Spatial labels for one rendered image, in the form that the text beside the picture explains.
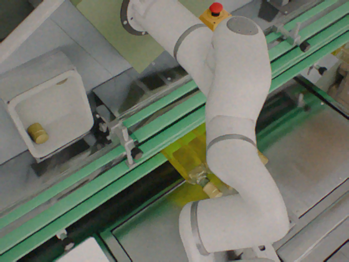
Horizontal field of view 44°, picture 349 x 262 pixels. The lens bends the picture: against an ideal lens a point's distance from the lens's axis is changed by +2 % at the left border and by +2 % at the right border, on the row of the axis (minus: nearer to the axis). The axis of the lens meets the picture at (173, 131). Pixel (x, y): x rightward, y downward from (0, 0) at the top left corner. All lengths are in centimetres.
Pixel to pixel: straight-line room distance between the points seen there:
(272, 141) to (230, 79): 81
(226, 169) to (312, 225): 69
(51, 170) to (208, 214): 59
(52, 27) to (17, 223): 48
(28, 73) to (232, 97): 50
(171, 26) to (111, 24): 15
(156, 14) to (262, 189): 46
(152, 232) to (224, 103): 64
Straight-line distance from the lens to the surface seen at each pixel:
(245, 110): 70
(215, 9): 124
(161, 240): 123
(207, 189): 114
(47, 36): 102
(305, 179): 141
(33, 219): 113
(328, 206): 136
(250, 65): 70
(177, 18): 89
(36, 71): 100
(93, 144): 118
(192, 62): 85
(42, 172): 117
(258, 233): 66
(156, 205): 128
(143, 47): 107
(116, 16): 96
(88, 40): 108
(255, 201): 64
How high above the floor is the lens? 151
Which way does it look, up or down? 28 degrees down
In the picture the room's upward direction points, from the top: 136 degrees clockwise
